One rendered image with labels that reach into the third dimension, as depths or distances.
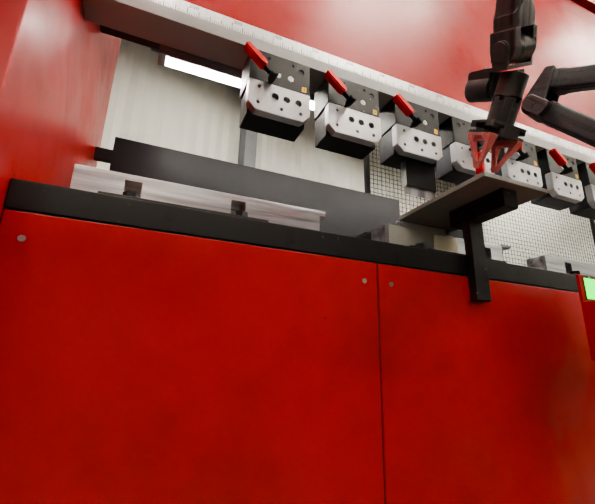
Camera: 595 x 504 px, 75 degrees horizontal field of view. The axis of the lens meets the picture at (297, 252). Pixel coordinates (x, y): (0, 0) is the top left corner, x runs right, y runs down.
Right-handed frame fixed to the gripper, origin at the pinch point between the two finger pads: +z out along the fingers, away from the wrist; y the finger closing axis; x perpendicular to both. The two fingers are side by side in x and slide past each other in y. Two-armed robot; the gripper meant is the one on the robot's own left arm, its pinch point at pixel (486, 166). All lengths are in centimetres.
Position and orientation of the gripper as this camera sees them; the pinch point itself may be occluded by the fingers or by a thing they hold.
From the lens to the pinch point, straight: 97.8
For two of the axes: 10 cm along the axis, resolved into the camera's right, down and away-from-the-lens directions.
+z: -2.1, 9.6, 2.1
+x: 3.4, 2.7, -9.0
